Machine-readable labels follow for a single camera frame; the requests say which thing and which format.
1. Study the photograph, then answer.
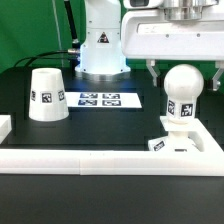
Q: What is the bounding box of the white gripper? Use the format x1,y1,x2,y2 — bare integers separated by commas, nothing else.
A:
121,8,224,91

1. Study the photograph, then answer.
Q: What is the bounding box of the white lamp bulb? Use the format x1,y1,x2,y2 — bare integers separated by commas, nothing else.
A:
164,64,204,124

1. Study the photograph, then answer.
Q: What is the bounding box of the white lamp base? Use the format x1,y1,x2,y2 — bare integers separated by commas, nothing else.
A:
148,116,199,153

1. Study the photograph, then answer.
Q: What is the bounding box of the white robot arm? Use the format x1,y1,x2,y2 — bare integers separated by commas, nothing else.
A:
76,0,224,90

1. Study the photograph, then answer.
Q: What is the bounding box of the white lamp shade cone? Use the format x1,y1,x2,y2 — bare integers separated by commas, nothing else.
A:
29,68,69,122

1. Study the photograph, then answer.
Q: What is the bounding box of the white marker sheet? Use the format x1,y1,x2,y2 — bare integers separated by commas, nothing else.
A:
65,92,141,108

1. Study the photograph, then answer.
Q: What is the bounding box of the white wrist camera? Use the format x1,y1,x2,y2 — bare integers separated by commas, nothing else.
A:
123,0,164,9

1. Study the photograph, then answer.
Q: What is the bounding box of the white frame border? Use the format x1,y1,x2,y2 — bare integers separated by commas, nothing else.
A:
0,118,224,176

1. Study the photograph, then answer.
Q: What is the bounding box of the black cable conduit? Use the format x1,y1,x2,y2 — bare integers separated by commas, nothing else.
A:
63,0,81,48

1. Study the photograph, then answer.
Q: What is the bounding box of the black cable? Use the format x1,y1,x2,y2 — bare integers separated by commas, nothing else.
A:
13,49,78,68

